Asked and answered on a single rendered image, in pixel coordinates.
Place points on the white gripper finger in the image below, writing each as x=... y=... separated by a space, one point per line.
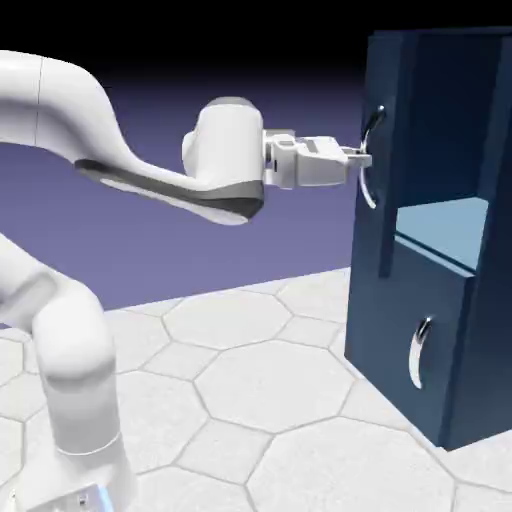
x=352 y=150
x=360 y=161

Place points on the dark blue cabinet door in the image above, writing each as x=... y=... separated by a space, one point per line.
x=380 y=340
x=384 y=80

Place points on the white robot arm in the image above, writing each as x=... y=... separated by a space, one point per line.
x=224 y=160

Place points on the dark blue cabinet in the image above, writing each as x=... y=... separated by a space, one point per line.
x=488 y=320

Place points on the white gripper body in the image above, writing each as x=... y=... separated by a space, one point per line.
x=320 y=168

